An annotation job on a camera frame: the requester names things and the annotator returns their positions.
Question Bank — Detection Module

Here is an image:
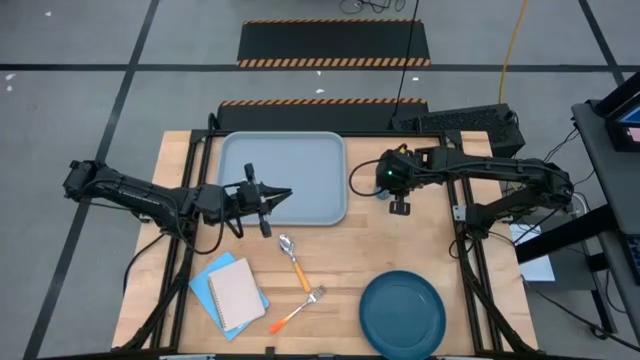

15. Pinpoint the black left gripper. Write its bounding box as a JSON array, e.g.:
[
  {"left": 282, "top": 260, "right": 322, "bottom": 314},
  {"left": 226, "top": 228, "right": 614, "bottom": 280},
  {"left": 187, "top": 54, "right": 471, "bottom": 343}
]
[{"left": 232, "top": 162, "right": 293, "bottom": 239}]

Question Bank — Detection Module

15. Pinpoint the metal spoon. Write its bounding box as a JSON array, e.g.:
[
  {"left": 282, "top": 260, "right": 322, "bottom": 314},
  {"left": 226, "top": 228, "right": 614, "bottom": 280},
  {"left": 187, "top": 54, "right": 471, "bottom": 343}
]
[{"left": 278, "top": 233, "right": 313, "bottom": 294}]

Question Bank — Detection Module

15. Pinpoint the metal fork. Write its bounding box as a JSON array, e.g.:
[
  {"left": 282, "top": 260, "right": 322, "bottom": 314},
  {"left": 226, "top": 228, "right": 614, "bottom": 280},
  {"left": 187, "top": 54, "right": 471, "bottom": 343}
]
[{"left": 268, "top": 284, "right": 329, "bottom": 335}]

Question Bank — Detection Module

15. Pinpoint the dark teal plate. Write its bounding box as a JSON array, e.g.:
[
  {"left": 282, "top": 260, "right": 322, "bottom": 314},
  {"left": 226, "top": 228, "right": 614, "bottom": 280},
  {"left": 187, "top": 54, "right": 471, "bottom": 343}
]
[{"left": 358, "top": 270, "right": 447, "bottom": 360}]

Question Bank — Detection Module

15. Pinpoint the grey plastic tray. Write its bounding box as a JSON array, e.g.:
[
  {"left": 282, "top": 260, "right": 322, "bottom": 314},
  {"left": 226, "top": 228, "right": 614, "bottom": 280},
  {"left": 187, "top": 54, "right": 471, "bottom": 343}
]
[{"left": 215, "top": 130, "right": 349, "bottom": 227}]

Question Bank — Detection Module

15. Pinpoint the black hazard-striped floor mat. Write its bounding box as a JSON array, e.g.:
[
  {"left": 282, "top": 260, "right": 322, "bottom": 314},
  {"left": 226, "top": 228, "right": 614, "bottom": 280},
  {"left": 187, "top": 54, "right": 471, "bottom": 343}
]
[
  {"left": 235, "top": 18, "right": 432, "bottom": 69},
  {"left": 215, "top": 97, "right": 430, "bottom": 132}
]

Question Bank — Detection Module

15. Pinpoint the black perforated computer case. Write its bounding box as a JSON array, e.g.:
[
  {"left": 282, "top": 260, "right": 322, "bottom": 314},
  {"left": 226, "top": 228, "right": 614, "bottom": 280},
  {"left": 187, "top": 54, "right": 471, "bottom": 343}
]
[{"left": 390, "top": 103, "right": 527, "bottom": 159}]

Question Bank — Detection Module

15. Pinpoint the beige spiral notebook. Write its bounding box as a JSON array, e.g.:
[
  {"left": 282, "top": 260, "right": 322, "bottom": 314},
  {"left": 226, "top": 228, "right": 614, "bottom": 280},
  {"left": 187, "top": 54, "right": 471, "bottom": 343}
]
[{"left": 207, "top": 257, "right": 267, "bottom": 333}]

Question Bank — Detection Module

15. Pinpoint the light blue notebook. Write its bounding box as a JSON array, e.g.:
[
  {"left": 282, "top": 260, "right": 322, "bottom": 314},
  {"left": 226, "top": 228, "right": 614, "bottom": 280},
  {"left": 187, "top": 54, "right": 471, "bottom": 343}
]
[{"left": 188, "top": 251, "right": 271, "bottom": 343}]

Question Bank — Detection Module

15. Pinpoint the white paper sheet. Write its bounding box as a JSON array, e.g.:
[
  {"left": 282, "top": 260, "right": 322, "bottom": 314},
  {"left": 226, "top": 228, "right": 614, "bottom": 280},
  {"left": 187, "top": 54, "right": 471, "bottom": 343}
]
[{"left": 508, "top": 223, "right": 557, "bottom": 283}]

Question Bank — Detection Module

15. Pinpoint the grey side table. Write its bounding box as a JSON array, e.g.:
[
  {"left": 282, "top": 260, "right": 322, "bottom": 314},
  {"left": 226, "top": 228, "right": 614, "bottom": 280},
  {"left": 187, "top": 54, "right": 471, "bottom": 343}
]
[{"left": 514, "top": 99, "right": 640, "bottom": 331}]

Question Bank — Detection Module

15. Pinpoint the black open laptop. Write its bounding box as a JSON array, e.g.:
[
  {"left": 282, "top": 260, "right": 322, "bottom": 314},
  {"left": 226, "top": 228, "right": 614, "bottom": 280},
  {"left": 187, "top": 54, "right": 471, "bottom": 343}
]
[{"left": 593, "top": 72, "right": 640, "bottom": 154}]

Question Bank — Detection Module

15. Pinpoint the black hanging cable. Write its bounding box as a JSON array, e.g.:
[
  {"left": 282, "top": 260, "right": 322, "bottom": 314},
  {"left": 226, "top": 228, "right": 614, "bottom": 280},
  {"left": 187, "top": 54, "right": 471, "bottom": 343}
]
[{"left": 390, "top": 0, "right": 421, "bottom": 119}]

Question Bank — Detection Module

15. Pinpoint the yellow hanging cable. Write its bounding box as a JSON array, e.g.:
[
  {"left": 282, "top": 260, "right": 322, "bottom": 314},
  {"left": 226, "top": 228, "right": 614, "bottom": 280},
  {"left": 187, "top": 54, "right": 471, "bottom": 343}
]
[{"left": 498, "top": 0, "right": 530, "bottom": 105}]

